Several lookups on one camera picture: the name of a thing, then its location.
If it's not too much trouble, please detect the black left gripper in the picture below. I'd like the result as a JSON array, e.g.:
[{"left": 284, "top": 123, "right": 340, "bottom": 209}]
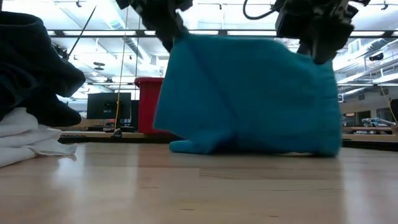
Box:
[{"left": 116, "top": 0, "right": 194, "bottom": 53}]

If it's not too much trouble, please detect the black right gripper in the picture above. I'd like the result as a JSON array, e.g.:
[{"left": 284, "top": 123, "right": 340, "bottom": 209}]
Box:
[{"left": 275, "top": 0, "right": 371, "bottom": 65}]

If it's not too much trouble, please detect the red plastic laundry bin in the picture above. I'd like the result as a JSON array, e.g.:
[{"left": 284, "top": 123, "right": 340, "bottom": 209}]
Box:
[{"left": 134, "top": 77, "right": 177, "bottom": 136}]

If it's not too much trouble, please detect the bright blue garment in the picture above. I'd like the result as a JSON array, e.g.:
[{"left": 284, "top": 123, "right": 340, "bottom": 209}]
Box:
[{"left": 153, "top": 32, "right": 343, "bottom": 157}]

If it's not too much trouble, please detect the dark navy garment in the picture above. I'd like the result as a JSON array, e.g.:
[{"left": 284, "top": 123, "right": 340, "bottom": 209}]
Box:
[{"left": 0, "top": 11, "right": 86, "bottom": 121}]

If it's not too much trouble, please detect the yellow pole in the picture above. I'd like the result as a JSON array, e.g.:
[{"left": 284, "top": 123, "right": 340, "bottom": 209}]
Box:
[{"left": 113, "top": 6, "right": 129, "bottom": 130}]

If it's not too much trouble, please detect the black beam with lights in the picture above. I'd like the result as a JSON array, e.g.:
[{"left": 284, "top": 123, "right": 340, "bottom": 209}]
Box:
[{"left": 46, "top": 29, "right": 398, "bottom": 39}]

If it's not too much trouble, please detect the pale blue lab equipment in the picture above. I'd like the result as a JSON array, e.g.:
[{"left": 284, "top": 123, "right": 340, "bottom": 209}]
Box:
[{"left": 361, "top": 117, "right": 396, "bottom": 128}]

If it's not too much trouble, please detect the black monitor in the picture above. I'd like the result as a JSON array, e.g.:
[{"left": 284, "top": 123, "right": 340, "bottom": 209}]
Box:
[{"left": 86, "top": 92, "right": 132, "bottom": 121}]

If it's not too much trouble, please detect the black ceiling spotlight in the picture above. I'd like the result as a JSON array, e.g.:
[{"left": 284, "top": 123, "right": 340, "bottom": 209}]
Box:
[{"left": 52, "top": 43, "right": 70, "bottom": 62}]

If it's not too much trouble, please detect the cardboard box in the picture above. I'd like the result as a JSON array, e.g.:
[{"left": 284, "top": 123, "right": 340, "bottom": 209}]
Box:
[{"left": 77, "top": 118, "right": 106, "bottom": 128}]

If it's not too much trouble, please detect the silver ventilation duct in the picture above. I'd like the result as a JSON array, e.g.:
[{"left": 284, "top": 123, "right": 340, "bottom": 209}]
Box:
[{"left": 91, "top": 0, "right": 127, "bottom": 31}]

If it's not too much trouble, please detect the right arm cable loop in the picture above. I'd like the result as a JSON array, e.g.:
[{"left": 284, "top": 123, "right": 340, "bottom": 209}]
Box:
[{"left": 242, "top": 0, "right": 280, "bottom": 21}]

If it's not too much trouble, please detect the long black cable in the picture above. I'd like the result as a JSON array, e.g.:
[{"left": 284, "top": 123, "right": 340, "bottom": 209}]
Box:
[{"left": 67, "top": 5, "right": 97, "bottom": 59}]

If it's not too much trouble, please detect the thin yellow cable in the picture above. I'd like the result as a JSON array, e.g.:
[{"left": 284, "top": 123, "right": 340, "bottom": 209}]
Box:
[{"left": 379, "top": 85, "right": 398, "bottom": 124}]

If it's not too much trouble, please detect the black aluminium table frame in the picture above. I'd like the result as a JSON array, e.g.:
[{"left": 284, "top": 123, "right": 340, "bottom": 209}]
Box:
[{"left": 58, "top": 136, "right": 398, "bottom": 152}]

